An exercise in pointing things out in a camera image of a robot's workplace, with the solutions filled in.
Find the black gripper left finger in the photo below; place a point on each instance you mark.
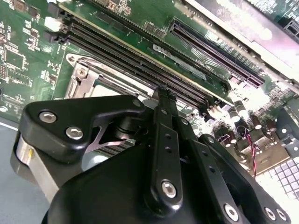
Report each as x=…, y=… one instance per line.
x=58, y=123

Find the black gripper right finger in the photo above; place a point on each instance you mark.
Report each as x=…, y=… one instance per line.
x=205, y=163

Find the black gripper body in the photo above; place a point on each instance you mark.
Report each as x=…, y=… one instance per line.
x=105, y=198

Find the thin metal locking lever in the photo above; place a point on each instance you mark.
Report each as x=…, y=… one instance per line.
x=130, y=80

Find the silver socket cover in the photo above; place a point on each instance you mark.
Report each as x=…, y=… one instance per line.
x=86, y=79

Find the silver CPU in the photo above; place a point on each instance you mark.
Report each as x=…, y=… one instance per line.
x=109, y=91

